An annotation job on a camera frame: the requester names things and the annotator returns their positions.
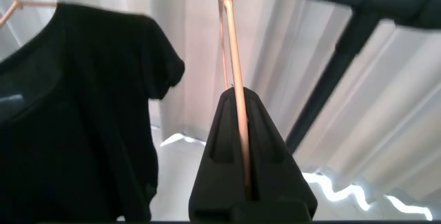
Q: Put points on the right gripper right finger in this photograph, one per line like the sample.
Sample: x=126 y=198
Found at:
x=275 y=172

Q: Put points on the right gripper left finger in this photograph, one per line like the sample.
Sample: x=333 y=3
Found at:
x=217 y=169

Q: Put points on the pink clothes hanger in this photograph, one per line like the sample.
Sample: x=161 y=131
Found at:
x=13 y=5
x=236 y=55

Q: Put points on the black garment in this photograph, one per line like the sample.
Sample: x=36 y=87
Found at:
x=76 y=113

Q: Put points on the white curtain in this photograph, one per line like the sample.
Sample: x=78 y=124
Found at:
x=379 y=113

